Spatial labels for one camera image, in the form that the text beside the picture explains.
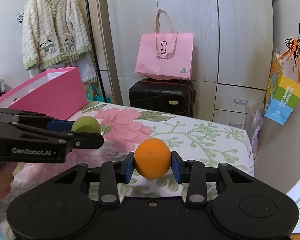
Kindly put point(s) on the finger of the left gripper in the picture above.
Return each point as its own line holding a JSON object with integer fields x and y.
{"x": 60, "y": 125}
{"x": 85, "y": 140}

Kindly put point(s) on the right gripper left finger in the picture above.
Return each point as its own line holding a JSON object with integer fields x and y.
{"x": 113, "y": 173}

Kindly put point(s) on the colourful hanging gift bag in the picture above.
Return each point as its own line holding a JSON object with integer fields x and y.
{"x": 283, "y": 92}

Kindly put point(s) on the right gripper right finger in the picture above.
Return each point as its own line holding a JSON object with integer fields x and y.
{"x": 193, "y": 173}

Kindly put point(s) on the grey wardrobe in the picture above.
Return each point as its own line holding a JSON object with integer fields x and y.
{"x": 222, "y": 46}

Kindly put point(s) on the person's left hand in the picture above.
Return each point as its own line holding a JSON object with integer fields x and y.
{"x": 6, "y": 178}

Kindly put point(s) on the cream green knit cardigan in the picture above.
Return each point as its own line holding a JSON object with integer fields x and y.
{"x": 55, "y": 36}

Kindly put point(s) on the green soft ball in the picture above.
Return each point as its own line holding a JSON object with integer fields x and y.
{"x": 86, "y": 124}

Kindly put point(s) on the black suitcase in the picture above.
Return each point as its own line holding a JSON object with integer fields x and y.
{"x": 168, "y": 96}

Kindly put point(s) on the pink paper shopping bag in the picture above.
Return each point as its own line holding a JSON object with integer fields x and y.
{"x": 165, "y": 56}

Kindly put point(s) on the pink storage box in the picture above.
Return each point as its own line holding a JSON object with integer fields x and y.
{"x": 58, "y": 93}

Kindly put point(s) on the orange soft ball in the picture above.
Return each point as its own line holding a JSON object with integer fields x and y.
{"x": 152, "y": 158}

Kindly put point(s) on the floral tablecloth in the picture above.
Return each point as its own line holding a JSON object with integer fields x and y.
{"x": 150, "y": 135}

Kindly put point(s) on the teal gift bag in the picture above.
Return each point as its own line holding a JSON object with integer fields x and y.
{"x": 93, "y": 94}

